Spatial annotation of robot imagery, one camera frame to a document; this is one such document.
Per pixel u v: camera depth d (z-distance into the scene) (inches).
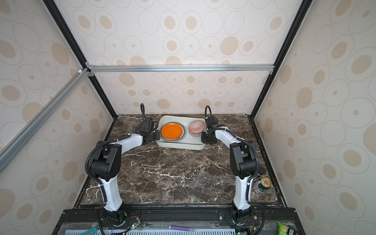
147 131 31.4
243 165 20.9
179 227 27.7
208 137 33.5
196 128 41.7
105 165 20.5
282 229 27.4
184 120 45.9
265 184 29.4
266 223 28.2
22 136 21.6
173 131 40.7
